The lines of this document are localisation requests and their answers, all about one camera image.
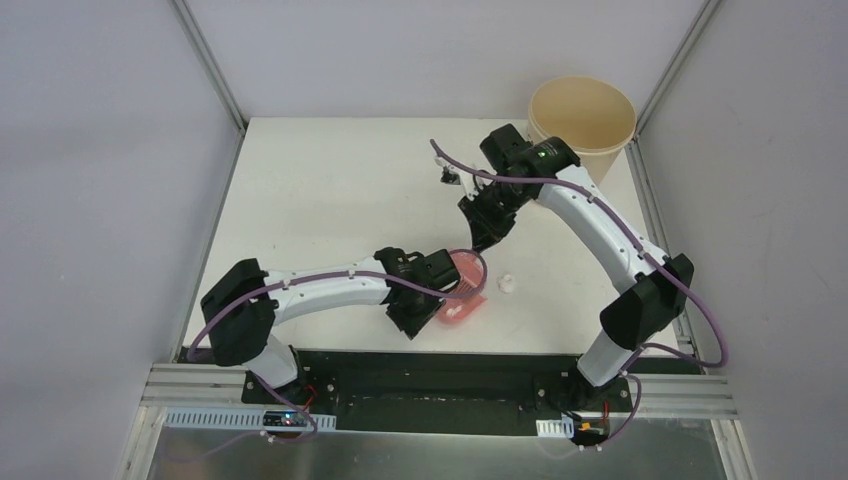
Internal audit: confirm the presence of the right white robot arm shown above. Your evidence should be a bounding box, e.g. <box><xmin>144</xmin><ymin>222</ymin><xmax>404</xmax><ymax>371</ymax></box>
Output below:
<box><xmin>458</xmin><ymin>124</ymin><xmax>694</xmax><ymax>410</ymax></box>

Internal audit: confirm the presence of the left white cable duct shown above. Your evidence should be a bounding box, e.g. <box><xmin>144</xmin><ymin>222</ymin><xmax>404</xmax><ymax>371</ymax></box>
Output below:
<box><xmin>163</xmin><ymin>407</ymin><xmax>313</xmax><ymax>433</ymax></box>

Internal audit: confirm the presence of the white paper scrap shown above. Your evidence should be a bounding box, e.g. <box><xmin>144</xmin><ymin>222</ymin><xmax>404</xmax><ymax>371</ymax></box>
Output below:
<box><xmin>497</xmin><ymin>274</ymin><xmax>516</xmax><ymax>294</ymax></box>

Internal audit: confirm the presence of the pink plastic dustpan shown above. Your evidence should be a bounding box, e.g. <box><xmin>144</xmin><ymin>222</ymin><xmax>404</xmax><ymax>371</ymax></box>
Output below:
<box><xmin>436</xmin><ymin>249</ymin><xmax>488</xmax><ymax>327</ymax></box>

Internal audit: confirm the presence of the beige cartoon paper bucket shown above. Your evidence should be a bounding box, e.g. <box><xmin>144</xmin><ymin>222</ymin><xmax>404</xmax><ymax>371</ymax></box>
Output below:
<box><xmin>527</xmin><ymin>76</ymin><xmax>637</xmax><ymax>183</ymax></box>

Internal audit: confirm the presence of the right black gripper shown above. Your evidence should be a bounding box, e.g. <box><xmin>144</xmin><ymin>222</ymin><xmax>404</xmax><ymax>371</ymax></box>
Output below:
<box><xmin>459</xmin><ymin>178</ymin><xmax>532</xmax><ymax>253</ymax></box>

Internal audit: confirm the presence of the right white cable duct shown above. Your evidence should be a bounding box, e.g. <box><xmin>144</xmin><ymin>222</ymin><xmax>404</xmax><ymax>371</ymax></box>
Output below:
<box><xmin>535</xmin><ymin>417</ymin><xmax>575</xmax><ymax>439</ymax></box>

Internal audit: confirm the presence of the white cable duct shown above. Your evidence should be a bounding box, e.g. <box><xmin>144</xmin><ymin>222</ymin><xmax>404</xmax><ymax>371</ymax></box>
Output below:
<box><xmin>535</xmin><ymin>417</ymin><xmax>575</xmax><ymax>439</ymax></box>
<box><xmin>163</xmin><ymin>407</ymin><xmax>313</xmax><ymax>433</ymax></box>

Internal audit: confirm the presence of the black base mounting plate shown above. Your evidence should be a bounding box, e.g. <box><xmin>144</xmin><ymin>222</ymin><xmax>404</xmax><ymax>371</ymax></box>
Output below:
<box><xmin>239</xmin><ymin>349</ymin><xmax>647</xmax><ymax>439</ymax></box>

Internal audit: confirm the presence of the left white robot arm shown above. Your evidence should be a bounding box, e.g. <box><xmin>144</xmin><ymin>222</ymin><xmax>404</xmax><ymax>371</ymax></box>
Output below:
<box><xmin>198</xmin><ymin>247</ymin><xmax>460</xmax><ymax>405</ymax></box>

